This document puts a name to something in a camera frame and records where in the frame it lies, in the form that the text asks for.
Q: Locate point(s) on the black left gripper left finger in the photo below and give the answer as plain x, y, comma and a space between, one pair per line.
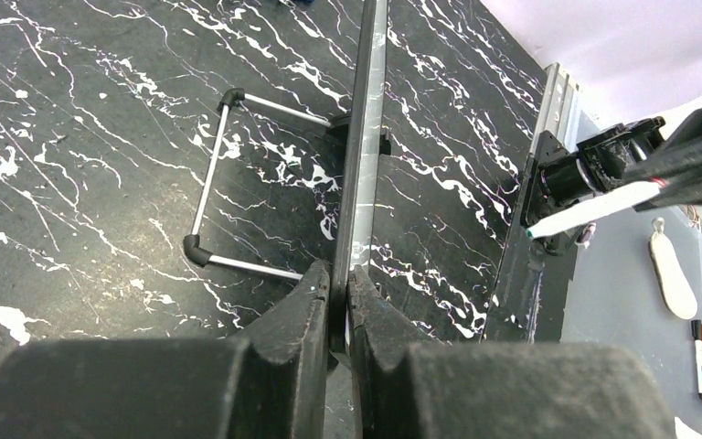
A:
265, 381

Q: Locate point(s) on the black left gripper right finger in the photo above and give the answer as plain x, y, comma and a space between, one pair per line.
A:
411, 386

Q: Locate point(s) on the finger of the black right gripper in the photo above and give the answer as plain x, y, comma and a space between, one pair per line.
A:
680, 153
674, 193

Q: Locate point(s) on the white marker pen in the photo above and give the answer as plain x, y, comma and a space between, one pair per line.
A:
596, 208

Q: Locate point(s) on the white whiteboard black frame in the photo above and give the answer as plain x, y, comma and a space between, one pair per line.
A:
365, 139

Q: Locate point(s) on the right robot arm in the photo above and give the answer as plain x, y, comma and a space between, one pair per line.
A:
616, 157

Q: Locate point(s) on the white oval tag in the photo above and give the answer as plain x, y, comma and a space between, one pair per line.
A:
676, 290

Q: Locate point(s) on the aluminium frame rail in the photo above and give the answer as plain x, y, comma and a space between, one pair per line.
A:
559, 112

